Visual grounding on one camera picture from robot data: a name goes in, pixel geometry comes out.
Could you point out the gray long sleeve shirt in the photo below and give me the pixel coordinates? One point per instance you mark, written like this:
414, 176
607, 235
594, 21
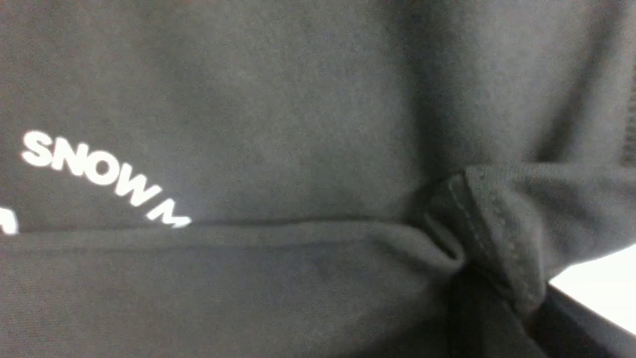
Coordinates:
301, 178

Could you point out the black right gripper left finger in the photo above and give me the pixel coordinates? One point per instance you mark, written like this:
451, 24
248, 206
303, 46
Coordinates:
482, 325

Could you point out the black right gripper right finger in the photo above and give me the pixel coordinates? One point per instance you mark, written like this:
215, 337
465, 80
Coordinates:
561, 327

